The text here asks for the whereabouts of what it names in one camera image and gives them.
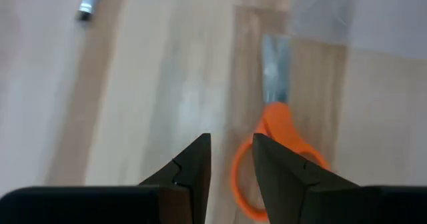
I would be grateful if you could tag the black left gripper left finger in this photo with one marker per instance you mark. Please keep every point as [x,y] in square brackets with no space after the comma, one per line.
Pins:
[190,177]

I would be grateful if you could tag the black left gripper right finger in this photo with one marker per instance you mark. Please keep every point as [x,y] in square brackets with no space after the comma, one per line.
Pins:
[280,180]

